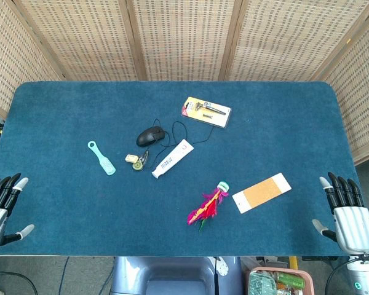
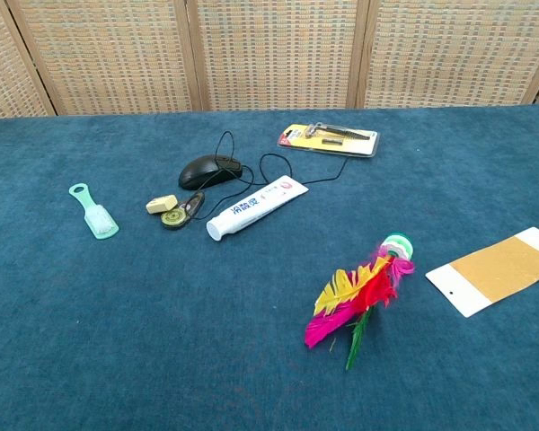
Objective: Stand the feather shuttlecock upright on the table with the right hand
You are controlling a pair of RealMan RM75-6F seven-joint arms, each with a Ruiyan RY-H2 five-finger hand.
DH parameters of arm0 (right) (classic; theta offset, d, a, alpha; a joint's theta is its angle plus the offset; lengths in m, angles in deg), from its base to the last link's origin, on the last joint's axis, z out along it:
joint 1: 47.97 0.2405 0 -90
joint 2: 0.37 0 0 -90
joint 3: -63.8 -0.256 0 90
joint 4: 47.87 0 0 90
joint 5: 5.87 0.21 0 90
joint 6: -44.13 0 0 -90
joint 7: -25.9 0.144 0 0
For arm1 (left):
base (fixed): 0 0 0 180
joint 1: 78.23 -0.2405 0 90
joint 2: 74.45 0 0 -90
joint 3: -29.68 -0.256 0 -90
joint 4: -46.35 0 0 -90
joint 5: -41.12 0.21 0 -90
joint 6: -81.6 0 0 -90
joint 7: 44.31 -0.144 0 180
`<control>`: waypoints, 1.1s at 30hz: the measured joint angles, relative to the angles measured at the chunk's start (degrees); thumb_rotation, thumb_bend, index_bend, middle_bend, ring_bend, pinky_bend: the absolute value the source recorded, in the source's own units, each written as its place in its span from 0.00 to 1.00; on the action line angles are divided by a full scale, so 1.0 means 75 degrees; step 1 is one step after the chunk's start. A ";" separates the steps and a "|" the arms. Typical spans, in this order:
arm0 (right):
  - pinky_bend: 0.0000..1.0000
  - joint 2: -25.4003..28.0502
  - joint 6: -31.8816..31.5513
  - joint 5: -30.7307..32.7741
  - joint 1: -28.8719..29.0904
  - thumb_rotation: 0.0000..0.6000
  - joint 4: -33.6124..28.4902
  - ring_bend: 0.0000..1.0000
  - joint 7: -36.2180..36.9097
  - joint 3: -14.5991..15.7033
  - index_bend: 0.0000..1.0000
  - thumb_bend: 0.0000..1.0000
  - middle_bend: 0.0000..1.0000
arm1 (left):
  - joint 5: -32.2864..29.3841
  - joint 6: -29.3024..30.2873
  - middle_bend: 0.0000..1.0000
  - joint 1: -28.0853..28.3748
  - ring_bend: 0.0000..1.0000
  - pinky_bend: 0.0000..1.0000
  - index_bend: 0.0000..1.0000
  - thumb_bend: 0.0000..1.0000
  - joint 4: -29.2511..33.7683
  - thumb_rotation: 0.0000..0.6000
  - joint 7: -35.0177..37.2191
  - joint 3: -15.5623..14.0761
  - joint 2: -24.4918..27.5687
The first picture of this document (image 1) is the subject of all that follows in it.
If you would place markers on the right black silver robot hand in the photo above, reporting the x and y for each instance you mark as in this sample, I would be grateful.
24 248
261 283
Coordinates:
355 227

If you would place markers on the pink feather shuttlecock toy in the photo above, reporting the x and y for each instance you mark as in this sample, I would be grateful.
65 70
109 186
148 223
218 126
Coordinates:
207 207

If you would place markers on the white toothpaste tube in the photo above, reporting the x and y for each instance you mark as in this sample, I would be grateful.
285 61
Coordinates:
172 159

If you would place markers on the pink plastic basket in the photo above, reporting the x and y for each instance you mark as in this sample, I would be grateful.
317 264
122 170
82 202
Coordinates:
309 278

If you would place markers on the green bottle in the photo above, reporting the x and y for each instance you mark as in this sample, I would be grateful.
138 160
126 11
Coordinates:
290 280

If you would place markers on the orange and white card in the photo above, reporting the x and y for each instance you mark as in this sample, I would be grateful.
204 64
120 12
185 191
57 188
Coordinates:
261 193

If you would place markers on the green patterned packet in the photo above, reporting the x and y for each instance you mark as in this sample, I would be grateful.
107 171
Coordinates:
261 284

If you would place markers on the teal plastic comb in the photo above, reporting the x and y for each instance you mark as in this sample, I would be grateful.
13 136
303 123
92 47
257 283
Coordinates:
103 161

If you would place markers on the white perforated plate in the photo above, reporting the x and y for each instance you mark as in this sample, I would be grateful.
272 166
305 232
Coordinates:
223 267

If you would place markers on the woven bamboo screen panel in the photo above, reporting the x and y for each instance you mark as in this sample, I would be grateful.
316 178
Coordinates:
289 40
184 40
86 40
15 58
359 86

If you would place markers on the blue felt table mat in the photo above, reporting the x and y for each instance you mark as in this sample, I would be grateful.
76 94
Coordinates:
80 107

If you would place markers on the small beige box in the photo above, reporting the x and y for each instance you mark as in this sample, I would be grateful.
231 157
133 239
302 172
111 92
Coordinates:
131 158

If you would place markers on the black computer mouse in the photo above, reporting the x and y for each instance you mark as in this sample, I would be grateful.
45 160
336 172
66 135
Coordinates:
149 136

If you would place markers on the blue-grey robot torso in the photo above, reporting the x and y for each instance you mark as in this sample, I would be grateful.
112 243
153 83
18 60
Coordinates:
172 276

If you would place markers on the razor in yellow blister pack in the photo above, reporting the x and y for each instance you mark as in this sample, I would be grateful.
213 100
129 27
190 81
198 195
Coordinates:
206 112

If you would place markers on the yellow post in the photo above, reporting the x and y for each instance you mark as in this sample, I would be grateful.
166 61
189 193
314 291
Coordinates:
293 262

